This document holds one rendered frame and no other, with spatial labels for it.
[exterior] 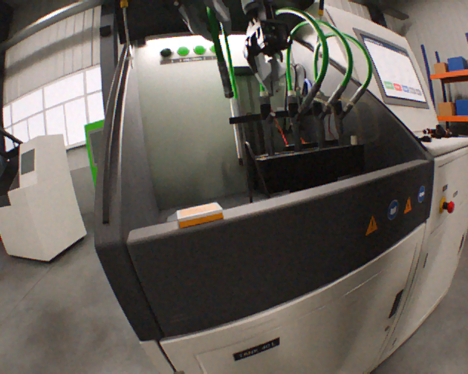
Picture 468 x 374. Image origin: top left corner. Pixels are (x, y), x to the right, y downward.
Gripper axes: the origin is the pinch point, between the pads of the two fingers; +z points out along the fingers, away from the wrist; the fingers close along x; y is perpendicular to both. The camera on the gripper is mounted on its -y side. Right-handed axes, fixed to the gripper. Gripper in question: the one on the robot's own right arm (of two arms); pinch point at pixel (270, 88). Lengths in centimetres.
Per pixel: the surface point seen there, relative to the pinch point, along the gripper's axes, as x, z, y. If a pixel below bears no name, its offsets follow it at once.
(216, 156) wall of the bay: -7.2, 16.0, -31.8
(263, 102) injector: -0.8, 2.9, -2.7
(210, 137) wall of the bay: -8.3, 9.2, -31.8
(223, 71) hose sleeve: -11.9, -2.5, 5.6
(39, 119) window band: -318, -121, -444
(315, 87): 7.4, 1.3, 7.0
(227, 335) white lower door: -22.1, 37.3, 22.2
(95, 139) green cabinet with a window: -125, -22, -275
